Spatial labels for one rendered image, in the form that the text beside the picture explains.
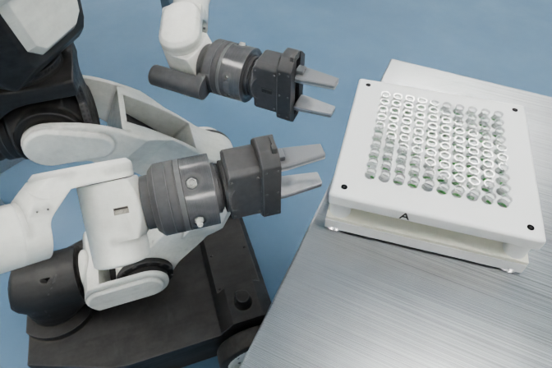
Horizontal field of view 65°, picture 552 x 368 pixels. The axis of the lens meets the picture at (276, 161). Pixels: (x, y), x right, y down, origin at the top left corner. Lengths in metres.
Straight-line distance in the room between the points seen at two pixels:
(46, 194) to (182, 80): 0.30
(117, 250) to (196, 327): 0.75
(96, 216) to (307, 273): 0.25
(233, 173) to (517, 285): 0.37
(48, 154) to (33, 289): 0.49
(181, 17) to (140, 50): 1.80
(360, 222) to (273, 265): 0.96
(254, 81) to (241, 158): 0.19
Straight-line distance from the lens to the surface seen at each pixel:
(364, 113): 0.64
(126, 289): 1.18
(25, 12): 0.67
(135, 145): 0.83
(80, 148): 0.81
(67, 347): 1.32
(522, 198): 0.60
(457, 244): 0.58
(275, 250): 1.53
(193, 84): 0.69
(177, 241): 1.12
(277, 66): 0.65
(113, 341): 1.29
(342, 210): 0.55
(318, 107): 0.68
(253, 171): 0.50
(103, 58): 2.53
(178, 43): 0.70
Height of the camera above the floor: 1.31
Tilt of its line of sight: 47 degrees down
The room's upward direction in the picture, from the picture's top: straight up
